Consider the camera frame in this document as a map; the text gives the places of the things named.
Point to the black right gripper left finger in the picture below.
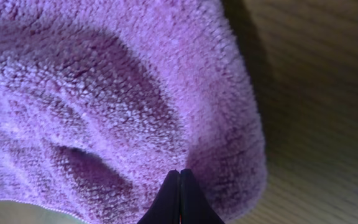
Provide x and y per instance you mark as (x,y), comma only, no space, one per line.
(165,208)

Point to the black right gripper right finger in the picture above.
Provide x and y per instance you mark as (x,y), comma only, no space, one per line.
(194,207)

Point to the purple cloth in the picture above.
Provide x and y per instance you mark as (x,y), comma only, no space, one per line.
(100,99)

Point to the olive green flat cloth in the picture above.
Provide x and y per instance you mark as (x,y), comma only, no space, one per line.
(22,213)

